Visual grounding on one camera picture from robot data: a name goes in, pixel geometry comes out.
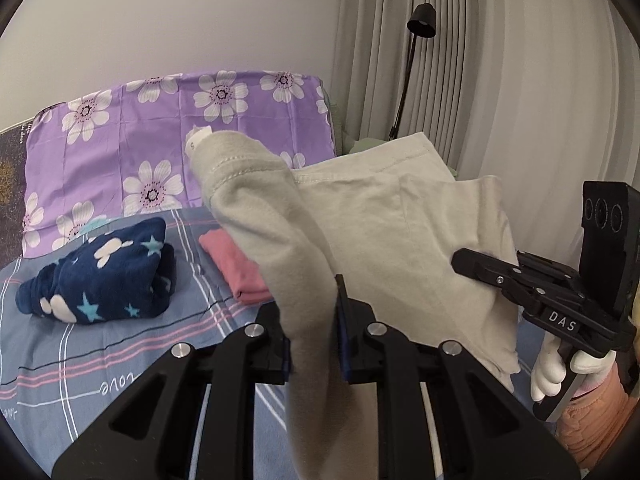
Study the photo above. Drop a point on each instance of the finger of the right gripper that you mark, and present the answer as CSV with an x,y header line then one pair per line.
x,y
484,268

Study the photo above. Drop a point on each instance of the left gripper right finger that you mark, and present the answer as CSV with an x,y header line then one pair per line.
x,y
441,414

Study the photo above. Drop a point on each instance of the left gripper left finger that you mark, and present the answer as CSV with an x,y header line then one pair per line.
x,y
189,415

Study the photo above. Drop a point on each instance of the beige long-sleeve shirt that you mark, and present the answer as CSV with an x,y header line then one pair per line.
x,y
386,222

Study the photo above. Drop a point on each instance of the right white-gloved hand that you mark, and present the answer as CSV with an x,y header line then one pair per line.
x,y
550,370

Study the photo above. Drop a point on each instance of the blue plaid bed sheet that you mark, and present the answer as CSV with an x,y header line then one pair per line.
x,y
56,379

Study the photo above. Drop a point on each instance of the navy star fleece bundle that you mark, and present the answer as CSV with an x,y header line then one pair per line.
x,y
125,274

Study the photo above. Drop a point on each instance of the folded pink garment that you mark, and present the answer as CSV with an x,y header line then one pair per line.
x,y
240,273

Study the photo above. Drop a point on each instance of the grey pleated curtain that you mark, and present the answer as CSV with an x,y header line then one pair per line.
x,y
543,94

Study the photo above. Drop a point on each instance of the black floor lamp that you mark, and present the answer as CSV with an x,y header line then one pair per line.
x,y
421,25

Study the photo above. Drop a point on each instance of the purple floral pillow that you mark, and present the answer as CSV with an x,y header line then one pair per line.
x,y
119,152

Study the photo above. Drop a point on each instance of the dark tree-print pillow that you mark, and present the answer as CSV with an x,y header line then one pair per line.
x,y
12,189

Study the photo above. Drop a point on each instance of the black camera box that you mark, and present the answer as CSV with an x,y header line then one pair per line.
x,y
609,262

